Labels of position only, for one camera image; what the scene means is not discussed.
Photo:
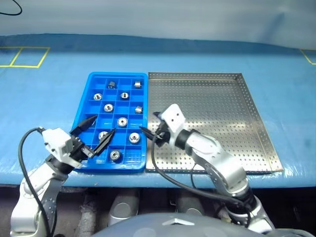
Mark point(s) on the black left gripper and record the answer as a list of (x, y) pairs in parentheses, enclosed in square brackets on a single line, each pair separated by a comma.
[(76, 150)]

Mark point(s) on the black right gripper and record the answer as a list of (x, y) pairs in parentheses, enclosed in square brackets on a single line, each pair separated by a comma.
[(163, 135)]

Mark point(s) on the metal nut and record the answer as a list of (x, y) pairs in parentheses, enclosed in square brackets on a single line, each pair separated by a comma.
[(101, 135), (108, 107)]

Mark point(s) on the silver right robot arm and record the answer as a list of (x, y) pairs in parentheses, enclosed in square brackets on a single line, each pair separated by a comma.
[(222, 160)]

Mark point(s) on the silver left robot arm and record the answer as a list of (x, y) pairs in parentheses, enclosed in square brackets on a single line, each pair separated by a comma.
[(27, 209)]

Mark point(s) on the blue compartment tray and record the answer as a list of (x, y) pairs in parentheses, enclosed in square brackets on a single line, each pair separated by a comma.
[(134, 158)]

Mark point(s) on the metal nut left compartment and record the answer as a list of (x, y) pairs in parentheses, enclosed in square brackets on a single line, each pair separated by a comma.
[(97, 96)]

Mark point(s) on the metal nut compartment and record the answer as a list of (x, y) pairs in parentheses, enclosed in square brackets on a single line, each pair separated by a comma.
[(124, 95), (97, 96)]

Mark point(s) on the metal nut middle compartment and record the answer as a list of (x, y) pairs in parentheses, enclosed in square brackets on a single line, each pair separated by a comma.
[(124, 95)]

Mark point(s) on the perforated metal tray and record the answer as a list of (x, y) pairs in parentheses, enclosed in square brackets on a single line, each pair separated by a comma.
[(209, 98)]

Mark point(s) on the gray rounded cylinder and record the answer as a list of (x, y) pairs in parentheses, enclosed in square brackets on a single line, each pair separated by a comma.
[(191, 205), (123, 209)]

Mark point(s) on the gray robot torso shell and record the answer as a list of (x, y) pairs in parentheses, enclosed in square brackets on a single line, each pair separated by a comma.
[(153, 229)]

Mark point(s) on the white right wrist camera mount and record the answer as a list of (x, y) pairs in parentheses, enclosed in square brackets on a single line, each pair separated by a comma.
[(174, 118)]

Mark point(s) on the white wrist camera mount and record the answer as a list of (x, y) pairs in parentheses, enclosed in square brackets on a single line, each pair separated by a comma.
[(55, 143), (174, 118)]

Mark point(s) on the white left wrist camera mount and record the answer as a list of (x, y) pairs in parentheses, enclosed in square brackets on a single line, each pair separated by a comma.
[(55, 143)]

